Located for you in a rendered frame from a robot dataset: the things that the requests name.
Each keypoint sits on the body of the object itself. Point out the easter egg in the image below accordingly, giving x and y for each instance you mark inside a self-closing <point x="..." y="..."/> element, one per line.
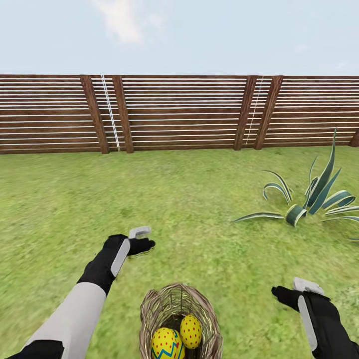
<point x="190" y="332"/>
<point x="164" y="343"/>
<point x="181" y="348"/>

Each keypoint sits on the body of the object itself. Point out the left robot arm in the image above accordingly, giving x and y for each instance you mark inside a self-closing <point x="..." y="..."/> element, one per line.
<point x="68" y="331"/>

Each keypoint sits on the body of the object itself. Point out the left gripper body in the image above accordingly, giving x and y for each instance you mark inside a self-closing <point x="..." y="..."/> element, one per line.
<point x="141" y="245"/>

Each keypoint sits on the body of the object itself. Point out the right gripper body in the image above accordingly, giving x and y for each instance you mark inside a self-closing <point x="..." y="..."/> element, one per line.
<point x="286" y="296"/>

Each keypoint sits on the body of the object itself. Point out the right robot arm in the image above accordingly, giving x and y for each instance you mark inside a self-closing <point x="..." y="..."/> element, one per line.
<point x="327" y="337"/>

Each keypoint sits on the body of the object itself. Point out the wicker basket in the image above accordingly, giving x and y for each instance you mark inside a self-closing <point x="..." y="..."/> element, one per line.
<point x="153" y="306"/>

